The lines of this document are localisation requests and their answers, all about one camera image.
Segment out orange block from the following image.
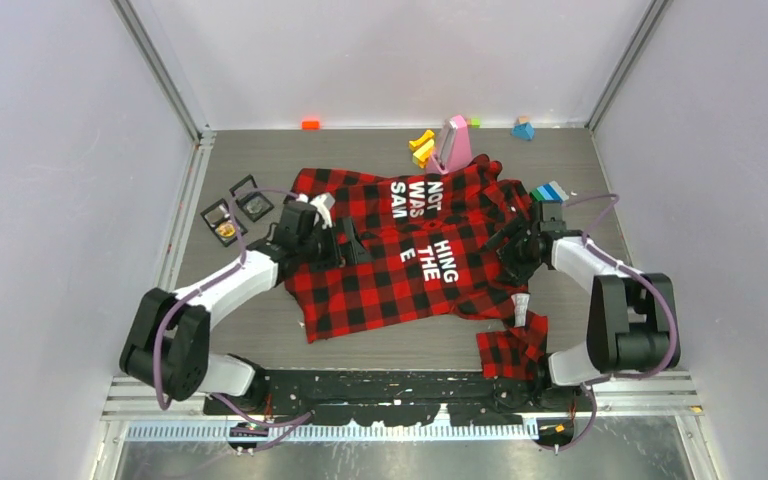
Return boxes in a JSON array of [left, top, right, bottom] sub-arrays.
[[301, 119, 321, 130]]

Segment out black display box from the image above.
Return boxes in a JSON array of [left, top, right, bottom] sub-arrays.
[[229, 174, 275, 222], [200, 199, 248, 247]]

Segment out blue wooden block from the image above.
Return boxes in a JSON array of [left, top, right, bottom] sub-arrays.
[[511, 116, 536, 141]]

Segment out stacked colourful bricks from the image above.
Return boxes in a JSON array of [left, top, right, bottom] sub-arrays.
[[530, 181, 569, 203]]

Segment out red black plaid shirt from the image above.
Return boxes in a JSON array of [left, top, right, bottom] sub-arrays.
[[284, 154, 549, 381]]

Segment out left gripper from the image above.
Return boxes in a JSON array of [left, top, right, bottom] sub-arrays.
[[297, 218, 371, 275]]

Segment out pink metronome box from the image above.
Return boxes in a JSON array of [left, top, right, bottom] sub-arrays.
[[424, 115, 473, 174]]

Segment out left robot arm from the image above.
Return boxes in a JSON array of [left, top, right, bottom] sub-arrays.
[[119, 196, 373, 414]]

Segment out yellow toy blocks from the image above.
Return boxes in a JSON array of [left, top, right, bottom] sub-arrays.
[[408, 129, 436, 169]]

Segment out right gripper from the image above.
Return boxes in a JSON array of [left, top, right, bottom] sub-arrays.
[[477, 217, 543, 288]]

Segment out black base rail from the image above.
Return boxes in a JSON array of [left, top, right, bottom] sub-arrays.
[[231, 369, 592, 427]]

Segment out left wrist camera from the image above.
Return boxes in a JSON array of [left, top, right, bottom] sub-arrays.
[[309, 193, 335, 230]]

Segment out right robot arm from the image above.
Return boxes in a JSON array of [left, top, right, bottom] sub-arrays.
[[485, 199, 681, 411]]

